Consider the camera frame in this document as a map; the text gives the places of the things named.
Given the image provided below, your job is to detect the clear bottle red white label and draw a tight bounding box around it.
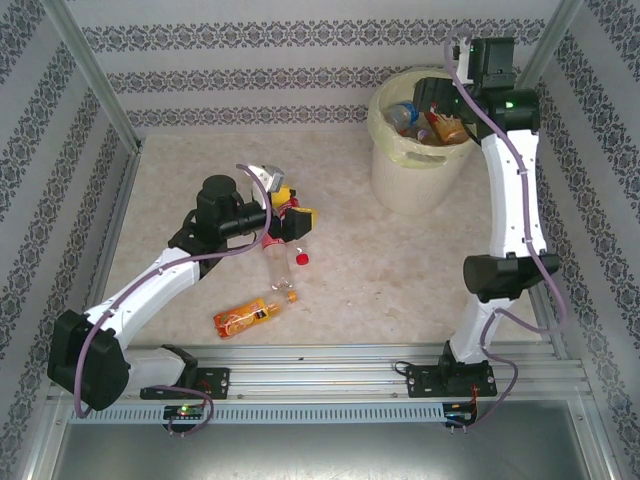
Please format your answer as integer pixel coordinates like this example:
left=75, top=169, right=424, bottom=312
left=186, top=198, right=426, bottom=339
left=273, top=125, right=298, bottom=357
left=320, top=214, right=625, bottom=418
left=259, top=197, right=301, bottom=292

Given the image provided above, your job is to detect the orange juice bottle orange cap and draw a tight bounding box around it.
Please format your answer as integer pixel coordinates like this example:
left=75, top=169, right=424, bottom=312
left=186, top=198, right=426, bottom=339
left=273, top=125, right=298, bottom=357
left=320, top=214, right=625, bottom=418
left=212, top=289, right=300, bottom=341

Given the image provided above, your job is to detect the white ribbed waste bin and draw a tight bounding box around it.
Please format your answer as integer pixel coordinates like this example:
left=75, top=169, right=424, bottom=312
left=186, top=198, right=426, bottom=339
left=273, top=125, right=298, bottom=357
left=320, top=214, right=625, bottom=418
left=369, top=67, right=489, bottom=217

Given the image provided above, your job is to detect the left controller circuit board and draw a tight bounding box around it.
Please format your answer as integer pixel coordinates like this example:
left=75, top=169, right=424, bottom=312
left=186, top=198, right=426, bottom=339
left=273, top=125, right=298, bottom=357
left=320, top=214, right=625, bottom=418
left=163, top=403, right=207, bottom=420

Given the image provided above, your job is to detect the controller circuit board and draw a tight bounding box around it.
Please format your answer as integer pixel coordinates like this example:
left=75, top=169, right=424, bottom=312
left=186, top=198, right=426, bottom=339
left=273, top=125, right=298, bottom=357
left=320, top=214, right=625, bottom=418
left=163, top=403, right=207, bottom=420
left=444, top=402, right=479, bottom=426

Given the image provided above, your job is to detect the grey metal sheet panel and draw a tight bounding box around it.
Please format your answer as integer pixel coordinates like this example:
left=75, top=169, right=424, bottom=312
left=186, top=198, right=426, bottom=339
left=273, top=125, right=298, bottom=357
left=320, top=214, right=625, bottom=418
left=29, top=422, right=616, bottom=480

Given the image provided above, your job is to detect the right controller circuit board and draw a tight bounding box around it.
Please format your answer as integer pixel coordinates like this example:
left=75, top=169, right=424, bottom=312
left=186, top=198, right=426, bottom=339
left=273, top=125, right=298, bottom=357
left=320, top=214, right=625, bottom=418
left=444, top=402, right=479, bottom=426

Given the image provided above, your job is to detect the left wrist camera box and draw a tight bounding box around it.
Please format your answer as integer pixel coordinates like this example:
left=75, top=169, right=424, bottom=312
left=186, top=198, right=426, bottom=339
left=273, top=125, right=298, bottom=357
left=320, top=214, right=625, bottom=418
left=249, top=163, right=286, bottom=194

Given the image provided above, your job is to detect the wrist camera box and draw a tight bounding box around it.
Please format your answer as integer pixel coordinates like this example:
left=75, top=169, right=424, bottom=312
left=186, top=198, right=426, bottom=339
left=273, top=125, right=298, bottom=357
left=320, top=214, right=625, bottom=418
left=452, top=42, right=476, bottom=84
left=249, top=163, right=286, bottom=194

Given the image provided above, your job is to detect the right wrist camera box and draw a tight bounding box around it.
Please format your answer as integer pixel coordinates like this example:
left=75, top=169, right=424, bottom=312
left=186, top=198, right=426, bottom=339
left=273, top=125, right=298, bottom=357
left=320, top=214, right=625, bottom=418
left=452, top=42, right=476, bottom=84

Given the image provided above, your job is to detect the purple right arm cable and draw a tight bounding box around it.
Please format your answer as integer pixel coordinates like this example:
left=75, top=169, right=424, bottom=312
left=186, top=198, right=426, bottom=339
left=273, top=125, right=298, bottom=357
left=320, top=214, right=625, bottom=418
left=443, top=27, right=570, bottom=435

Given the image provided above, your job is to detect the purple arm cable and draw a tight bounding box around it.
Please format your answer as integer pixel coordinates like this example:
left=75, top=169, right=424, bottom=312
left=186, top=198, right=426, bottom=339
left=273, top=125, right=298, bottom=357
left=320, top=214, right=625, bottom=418
left=72, top=163, right=275, bottom=437
left=443, top=27, right=570, bottom=435

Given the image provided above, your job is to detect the aluminium frame post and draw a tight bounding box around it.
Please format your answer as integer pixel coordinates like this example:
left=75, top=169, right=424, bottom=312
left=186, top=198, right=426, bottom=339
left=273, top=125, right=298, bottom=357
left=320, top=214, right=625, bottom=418
left=39, top=0, right=145, bottom=154
left=485, top=0, right=585, bottom=154

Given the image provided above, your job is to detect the aluminium side rail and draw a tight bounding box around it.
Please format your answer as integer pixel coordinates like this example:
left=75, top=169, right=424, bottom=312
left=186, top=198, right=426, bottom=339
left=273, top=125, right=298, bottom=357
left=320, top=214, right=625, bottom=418
left=487, top=142, right=571, bottom=361
left=69, top=144, right=146, bottom=366

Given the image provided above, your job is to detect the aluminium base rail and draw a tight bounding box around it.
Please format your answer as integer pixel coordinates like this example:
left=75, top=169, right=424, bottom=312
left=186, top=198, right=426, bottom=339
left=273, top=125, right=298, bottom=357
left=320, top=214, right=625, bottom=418
left=47, top=341, right=599, bottom=401

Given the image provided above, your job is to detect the slotted grey cable duct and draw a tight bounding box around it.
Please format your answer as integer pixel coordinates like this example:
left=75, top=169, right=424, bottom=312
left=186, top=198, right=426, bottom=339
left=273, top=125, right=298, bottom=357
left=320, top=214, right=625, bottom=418
left=67, top=401, right=447, bottom=425

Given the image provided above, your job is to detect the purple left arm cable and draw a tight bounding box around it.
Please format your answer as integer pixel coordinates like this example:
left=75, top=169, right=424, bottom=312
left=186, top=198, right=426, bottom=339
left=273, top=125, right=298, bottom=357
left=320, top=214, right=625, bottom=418
left=72, top=163, right=275, bottom=437

